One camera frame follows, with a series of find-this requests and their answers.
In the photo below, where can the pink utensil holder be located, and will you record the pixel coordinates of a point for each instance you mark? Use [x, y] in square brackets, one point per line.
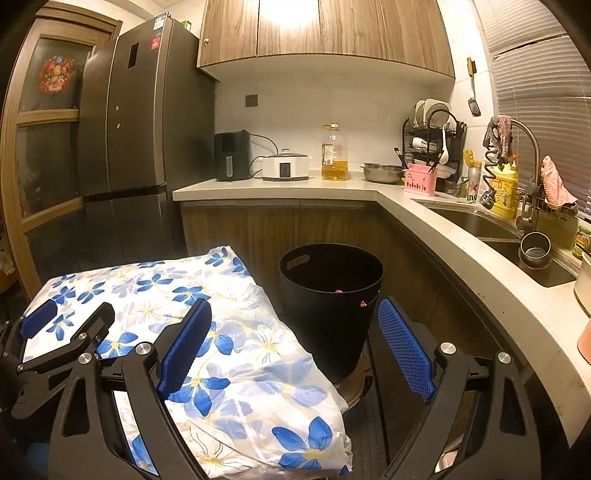
[419, 181]

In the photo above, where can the stainless steel cup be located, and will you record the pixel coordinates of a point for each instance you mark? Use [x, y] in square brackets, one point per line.
[535, 251]

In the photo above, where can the green jar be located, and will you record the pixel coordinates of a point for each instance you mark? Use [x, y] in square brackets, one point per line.
[582, 242]

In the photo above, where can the hanging metal spatula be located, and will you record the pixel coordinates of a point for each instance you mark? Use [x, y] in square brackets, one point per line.
[474, 107]

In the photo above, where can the cooking oil bottle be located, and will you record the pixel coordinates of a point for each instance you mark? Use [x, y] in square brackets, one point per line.
[334, 166]

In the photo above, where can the white ladle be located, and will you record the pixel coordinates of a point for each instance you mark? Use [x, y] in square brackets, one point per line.
[444, 154]

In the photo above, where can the dark wall outlet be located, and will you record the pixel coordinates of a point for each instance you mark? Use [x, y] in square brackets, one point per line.
[251, 100]

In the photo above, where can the black trash bin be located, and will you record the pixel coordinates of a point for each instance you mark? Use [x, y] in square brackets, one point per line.
[323, 323]

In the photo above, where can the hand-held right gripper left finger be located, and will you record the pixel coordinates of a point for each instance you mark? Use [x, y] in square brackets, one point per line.
[184, 350]

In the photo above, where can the yellow detergent bottle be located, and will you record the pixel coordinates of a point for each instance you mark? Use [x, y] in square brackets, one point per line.
[505, 194]

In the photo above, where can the blue floral tablecloth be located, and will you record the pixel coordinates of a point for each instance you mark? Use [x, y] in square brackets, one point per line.
[258, 369]

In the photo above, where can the pink cup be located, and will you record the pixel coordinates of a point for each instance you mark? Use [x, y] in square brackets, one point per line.
[585, 341]

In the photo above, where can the wooden wall cabinet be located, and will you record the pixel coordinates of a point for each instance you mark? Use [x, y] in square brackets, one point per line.
[323, 27]

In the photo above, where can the colourful flower sticker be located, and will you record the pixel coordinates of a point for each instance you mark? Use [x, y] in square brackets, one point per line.
[57, 74]

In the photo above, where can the wooden glass panel door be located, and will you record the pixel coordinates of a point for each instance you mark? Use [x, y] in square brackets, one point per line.
[46, 117]

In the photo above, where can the dark grey refrigerator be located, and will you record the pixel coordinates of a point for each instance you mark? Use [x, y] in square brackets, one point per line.
[138, 129]

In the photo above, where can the black dish rack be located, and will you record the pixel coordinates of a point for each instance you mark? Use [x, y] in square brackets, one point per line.
[456, 138]

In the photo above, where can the white plate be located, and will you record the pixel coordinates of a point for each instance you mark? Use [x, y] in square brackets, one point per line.
[419, 111]
[437, 108]

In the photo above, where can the black air fryer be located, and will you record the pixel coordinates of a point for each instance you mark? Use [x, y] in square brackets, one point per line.
[231, 157]

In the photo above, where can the stainless steel basin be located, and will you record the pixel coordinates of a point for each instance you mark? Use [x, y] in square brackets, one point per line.
[382, 173]

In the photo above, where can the wooden base cabinet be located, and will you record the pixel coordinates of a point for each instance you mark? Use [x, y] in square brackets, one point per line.
[240, 230]

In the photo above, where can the steel kitchen faucet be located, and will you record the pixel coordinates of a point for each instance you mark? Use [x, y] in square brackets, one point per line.
[531, 134]

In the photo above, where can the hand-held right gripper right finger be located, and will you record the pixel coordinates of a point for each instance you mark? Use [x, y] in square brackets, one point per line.
[406, 355]

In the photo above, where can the white bowl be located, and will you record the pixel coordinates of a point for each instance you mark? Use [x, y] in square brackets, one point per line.
[584, 286]

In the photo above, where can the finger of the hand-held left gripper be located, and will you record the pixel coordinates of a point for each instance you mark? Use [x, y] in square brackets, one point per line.
[90, 325]
[39, 319]

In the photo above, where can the white rice cooker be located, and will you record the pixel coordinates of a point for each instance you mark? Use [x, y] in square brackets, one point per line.
[286, 168]

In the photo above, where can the pink dish cloth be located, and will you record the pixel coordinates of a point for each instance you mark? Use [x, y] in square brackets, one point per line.
[554, 182]

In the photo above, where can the window blinds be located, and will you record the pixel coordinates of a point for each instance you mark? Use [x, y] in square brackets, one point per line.
[531, 74]

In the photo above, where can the stainless steel sink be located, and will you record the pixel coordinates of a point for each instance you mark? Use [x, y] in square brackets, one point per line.
[480, 226]

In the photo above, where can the white green drink can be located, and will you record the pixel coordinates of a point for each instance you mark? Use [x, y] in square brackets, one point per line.
[473, 189]

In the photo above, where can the brown rag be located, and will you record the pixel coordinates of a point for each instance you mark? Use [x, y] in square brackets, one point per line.
[501, 134]

